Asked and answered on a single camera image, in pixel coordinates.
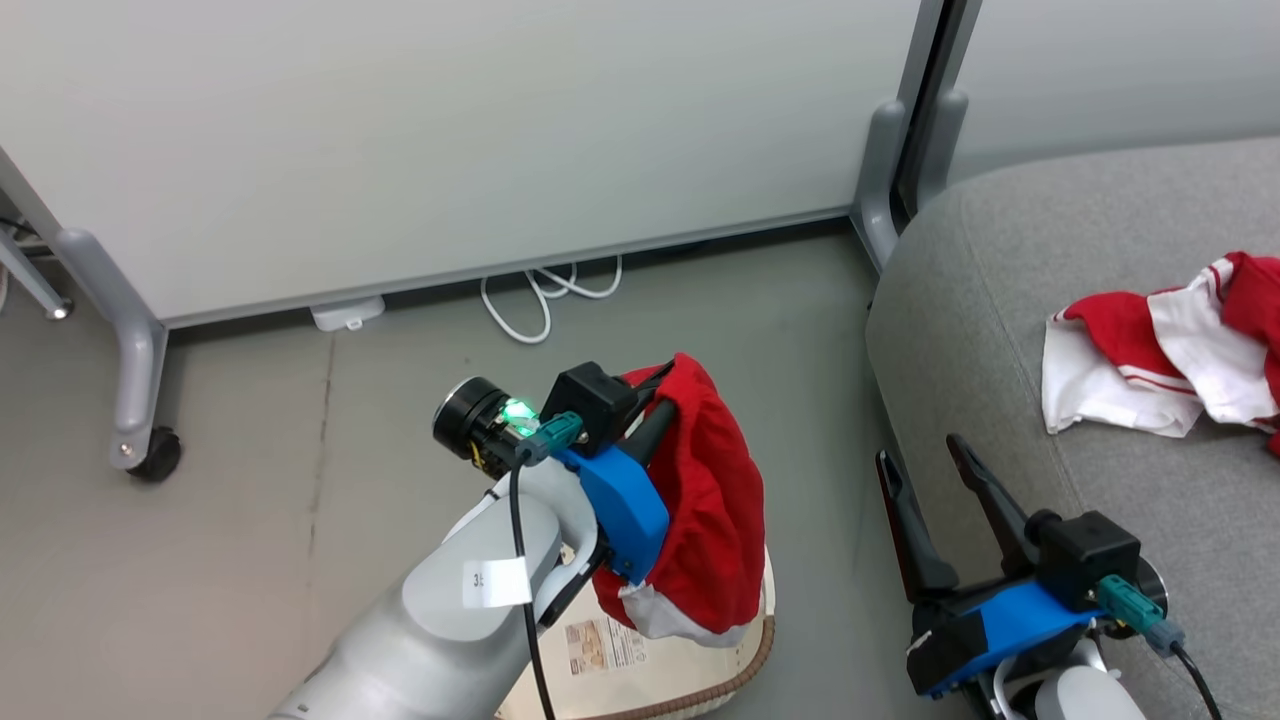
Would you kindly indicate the large white partition panel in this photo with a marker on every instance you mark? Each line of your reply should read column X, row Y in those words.
column 450, row 130

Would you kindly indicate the grey fabric sofa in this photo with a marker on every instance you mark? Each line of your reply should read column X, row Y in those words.
column 1000, row 300

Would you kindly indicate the red and white striped garment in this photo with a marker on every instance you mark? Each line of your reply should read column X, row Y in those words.
column 1120, row 330

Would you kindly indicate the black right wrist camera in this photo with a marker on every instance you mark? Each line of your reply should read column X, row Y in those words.
column 1085, row 555

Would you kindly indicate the grey partition leg with caster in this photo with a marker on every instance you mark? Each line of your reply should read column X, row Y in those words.
column 135, row 350

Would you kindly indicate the red garment with white hem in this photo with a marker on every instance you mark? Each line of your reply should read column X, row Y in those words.
column 710, row 500

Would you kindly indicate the grey metal table leg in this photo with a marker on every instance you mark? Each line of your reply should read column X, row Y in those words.
column 35, row 285

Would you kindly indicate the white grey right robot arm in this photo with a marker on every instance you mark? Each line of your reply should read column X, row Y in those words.
column 1085, row 695

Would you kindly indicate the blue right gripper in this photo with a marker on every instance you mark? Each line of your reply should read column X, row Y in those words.
column 985, row 630

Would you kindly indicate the white power adapter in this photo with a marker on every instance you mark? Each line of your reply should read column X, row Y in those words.
column 347, row 313

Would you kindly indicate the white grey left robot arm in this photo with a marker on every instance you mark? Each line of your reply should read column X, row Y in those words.
column 430, row 640

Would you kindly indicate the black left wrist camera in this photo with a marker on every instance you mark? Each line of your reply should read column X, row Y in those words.
column 590, row 405

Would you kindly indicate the cream laundry basket brown rim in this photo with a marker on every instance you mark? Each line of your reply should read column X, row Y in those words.
column 690, row 682

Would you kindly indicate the black caster wheel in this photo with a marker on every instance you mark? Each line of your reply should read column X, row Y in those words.
column 157, row 455

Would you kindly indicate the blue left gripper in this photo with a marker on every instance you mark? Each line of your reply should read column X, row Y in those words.
column 625, row 510

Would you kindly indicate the narrow white partition panel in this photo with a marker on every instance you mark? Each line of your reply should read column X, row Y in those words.
column 1120, row 70

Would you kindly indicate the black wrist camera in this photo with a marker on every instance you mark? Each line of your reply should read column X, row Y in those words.
column 1085, row 555
column 590, row 405

